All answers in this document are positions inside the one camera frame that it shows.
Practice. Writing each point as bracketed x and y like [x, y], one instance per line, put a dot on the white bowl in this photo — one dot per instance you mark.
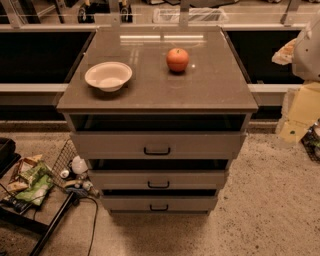
[108, 76]

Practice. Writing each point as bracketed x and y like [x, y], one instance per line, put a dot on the green snack bag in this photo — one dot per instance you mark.
[40, 182]

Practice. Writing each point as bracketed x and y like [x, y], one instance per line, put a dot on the black metal stand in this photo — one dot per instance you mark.
[44, 231]

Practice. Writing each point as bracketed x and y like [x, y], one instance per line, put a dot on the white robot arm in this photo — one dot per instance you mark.
[306, 55]

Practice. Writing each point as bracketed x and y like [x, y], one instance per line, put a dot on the right wire basket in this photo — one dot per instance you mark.
[311, 142]

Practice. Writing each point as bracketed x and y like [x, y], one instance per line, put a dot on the red apple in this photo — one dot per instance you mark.
[177, 59]

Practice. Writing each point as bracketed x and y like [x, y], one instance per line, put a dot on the grey drawer cabinet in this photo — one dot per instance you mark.
[210, 95]

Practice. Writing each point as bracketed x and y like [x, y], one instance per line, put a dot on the wire basket with items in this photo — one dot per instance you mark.
[70, 173]

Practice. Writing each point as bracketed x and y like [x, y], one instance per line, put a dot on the clear plastic bin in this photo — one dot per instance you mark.
[195, 15]

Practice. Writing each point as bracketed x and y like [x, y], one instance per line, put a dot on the grey drawer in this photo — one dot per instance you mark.
[159, 203]
[158, 145]
[157, 179]

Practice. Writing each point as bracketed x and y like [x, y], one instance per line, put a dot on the black box at left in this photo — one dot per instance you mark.
[8, 155]

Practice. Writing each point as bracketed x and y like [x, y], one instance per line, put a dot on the brown snack bag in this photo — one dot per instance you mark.
[17, 182]

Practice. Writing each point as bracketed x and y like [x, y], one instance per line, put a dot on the yellow cardboard box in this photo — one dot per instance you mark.
[300, 111]

